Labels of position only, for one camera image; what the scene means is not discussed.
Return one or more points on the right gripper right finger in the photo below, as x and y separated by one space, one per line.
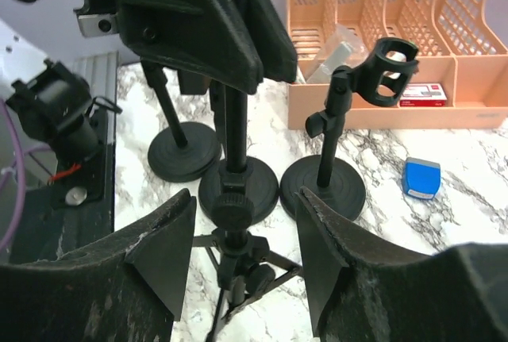
361 287

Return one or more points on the clear plastic bag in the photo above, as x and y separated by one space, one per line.
342 48

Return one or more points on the front round-base mic stand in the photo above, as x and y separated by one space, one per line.
184 151

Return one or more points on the blue small box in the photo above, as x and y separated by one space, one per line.
421 178

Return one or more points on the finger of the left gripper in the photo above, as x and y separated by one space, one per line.
270 38

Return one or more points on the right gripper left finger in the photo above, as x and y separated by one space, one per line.
128 286

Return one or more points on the black tripod mic stand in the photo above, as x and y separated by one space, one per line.
246 267

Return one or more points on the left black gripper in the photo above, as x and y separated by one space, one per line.
208 37

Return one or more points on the red white staple box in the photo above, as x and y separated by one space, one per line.
423 95

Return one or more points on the middle round-base mic stand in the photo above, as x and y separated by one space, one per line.
251 178

